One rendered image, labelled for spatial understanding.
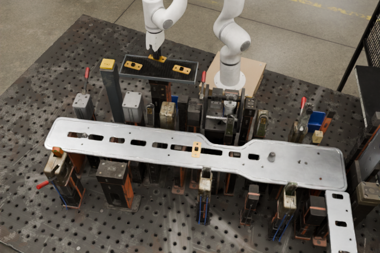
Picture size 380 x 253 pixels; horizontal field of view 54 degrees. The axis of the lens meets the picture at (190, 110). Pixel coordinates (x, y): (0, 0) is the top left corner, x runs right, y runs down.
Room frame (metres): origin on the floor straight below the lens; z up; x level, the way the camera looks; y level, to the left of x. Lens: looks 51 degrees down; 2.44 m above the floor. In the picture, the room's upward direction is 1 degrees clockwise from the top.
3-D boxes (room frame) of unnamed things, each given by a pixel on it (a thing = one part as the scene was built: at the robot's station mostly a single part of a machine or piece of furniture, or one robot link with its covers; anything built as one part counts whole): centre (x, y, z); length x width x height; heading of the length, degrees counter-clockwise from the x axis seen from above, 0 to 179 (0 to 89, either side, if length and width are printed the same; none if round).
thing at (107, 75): (1.31, 0.41, 0.92); 0.08 x 0.08 x 0.44; 82
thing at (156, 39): (1.29, 0.16, 1.35); 0.10 x 0.07 x 0.11; 156
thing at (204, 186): (0.74, -0.07, 0.87); 0.12 x 0.09 x 0.35; 172
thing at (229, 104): (1.11, -0.16, 0.94); 0.18 x 0.13 x 0.49; 82
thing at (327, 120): (1.00, -0.61, 0.95); 0.03 x 0.01 x 0.50; 82
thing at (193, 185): (0.93, -0.03, 0.84); 0.13 x 0.05 x 0.29; 172
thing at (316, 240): (0.64, -0.62, 0.84); 0.11 x 0.06 x 0.29; 172
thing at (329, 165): (0.91, -0.01, 1.00); 1.38 x 0.22 x 0.02; 82
